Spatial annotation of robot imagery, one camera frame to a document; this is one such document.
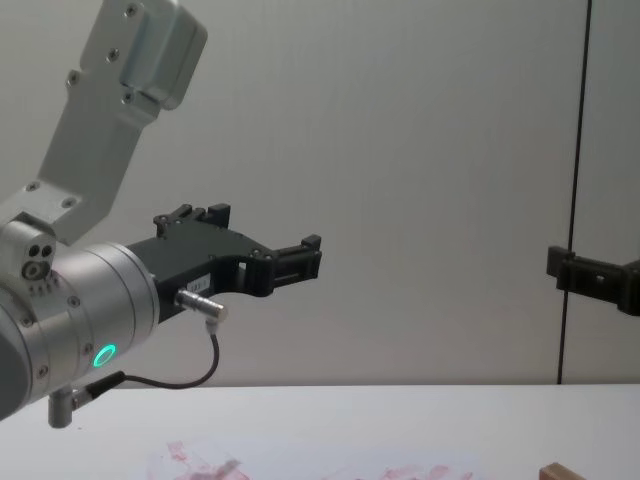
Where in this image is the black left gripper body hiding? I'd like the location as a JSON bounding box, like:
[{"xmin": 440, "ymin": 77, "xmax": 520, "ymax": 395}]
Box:
[{"xmin": 124, "ymin": 223, "xmax": 267, "ymax": 326}]

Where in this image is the small brown block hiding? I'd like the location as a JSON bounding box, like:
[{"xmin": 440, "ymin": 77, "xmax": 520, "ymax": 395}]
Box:
[{"xmin": 538, "ymin": 461, "xmax": 584, "ymax": 480}]

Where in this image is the thin dark gripper cable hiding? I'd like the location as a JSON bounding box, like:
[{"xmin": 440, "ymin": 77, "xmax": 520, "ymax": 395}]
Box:
[{"xmin": 46, "ymin": 287, "xmax": 231, "ymax": 430}]

